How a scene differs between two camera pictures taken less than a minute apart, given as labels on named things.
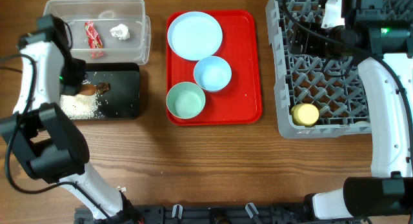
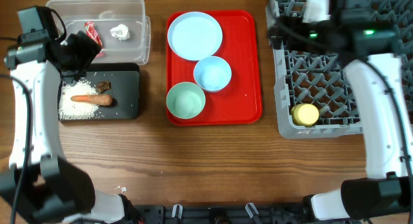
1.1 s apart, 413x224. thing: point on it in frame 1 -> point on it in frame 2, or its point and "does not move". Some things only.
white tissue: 121,31 does not move
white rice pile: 80,106 does not move
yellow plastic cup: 304,114 does not move
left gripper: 75,88 -> 88,47
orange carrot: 88,89 -> 98,99
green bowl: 186,100 does not move
